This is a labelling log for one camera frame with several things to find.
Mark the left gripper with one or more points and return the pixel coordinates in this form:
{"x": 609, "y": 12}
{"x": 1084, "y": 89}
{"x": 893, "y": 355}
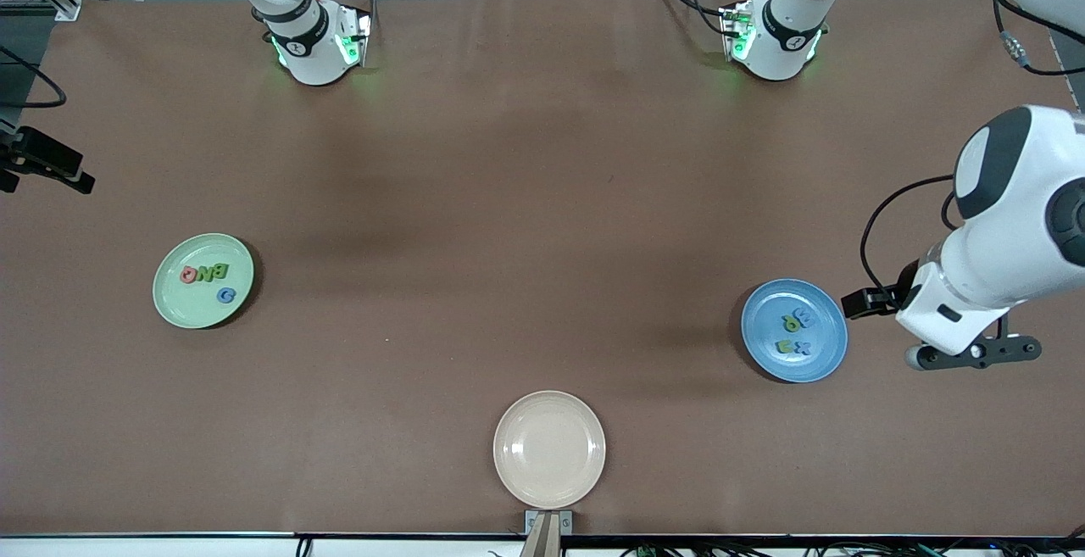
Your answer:
{"x": 904, "y": 287}

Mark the red letter Q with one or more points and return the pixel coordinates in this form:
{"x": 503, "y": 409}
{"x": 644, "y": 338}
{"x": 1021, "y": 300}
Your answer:
{"x": 190, "y": 275}

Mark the green capital letter N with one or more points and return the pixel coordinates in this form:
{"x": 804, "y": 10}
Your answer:
{"x": 206, "y": 274}

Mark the green letter B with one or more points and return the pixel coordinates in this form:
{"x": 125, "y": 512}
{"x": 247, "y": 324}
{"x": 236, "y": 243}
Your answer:
{"x": 220, "y": 270}

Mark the blue letter m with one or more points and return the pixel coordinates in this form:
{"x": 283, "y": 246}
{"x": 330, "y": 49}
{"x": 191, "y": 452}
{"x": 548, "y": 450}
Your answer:
{"x": 807, "y": 317}

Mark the blue letter x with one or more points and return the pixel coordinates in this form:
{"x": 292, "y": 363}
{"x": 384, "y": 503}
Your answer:
{"x": 803, "y": 348}

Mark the blue letter G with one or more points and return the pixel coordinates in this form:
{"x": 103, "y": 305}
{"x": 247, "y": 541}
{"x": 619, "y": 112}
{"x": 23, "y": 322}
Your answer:
{"x": 225, "y": 294}

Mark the green letter p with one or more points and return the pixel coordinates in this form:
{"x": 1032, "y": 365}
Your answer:
{"x": 792, "y": 321}

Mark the green small letter n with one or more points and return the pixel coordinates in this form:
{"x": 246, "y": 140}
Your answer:
{"x": 785, "y": 344}

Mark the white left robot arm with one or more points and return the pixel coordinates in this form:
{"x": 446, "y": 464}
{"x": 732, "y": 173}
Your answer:
{"x": 1017, "y": 226}

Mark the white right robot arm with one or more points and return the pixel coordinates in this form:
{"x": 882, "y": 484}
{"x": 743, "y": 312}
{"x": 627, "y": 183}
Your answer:
{"x": 309, "y": 52}

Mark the left gripper silver cylinder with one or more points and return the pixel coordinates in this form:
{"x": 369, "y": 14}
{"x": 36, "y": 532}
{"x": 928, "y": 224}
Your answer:
{"x": 914, "y": 359}

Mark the blue plate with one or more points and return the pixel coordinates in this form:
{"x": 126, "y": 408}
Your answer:
{"x": 826, "y": 362}

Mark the light green plate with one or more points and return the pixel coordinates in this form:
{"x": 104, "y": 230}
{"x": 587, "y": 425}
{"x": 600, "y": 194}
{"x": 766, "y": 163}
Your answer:
{"x": 182, "y": 307}

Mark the beige plate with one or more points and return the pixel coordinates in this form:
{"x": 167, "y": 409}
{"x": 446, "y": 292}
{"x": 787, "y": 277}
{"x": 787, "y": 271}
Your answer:
{"x": 549, "y": 449}

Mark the brown table cover sheet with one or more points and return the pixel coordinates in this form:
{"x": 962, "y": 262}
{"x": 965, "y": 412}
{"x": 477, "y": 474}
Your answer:
{"x": 542, "y": 158}

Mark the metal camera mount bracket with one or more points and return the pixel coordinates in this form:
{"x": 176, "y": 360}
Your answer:
{"x": 566, "y": 523}

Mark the aluminium camera post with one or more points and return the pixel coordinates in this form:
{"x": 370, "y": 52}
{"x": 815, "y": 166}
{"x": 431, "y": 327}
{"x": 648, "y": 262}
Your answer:
{"x": 542, "y": 540}

